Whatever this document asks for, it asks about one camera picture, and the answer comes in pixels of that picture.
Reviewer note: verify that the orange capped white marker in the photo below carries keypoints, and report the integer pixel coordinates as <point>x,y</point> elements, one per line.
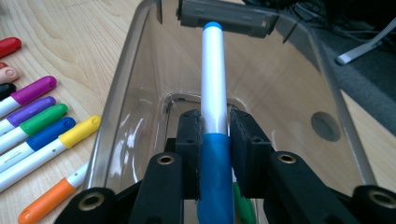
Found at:
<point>46,199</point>

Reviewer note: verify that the purple capped white marker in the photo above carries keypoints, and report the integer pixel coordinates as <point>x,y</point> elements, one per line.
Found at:
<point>28,112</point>

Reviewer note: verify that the magenta capped white marker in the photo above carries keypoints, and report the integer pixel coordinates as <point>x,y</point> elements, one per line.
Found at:
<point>31,91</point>

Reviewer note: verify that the white metal desk frame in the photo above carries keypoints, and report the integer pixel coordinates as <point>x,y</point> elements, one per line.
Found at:
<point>358,51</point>

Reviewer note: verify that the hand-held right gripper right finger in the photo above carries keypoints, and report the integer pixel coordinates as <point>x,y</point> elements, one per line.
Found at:
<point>250,155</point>

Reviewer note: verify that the red capped white marker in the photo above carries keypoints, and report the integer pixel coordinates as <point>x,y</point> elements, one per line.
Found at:
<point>9,46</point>

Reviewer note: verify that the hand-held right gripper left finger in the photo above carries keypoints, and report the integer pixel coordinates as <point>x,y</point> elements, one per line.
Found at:
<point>189,155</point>

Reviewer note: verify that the black capped white marker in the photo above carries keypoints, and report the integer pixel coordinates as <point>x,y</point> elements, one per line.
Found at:
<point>6,90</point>

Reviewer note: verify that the transparent grey storage box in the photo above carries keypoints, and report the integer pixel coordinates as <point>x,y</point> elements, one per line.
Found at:
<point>280,93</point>

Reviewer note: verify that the yellow capped white marker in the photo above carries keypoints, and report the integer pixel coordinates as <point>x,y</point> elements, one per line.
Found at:
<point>79,132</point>

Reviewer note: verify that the green capped white marker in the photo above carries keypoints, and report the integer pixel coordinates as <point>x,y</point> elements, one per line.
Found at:
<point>43,119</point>
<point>246,208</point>

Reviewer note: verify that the orange-red capped white marker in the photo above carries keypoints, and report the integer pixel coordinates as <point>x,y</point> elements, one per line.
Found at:
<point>3,65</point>

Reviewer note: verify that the light blue capped white marker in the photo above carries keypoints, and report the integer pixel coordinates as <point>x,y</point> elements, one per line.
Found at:
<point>214,93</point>

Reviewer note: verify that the pink capped white marker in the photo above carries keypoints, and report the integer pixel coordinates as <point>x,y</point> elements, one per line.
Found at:
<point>9,74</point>

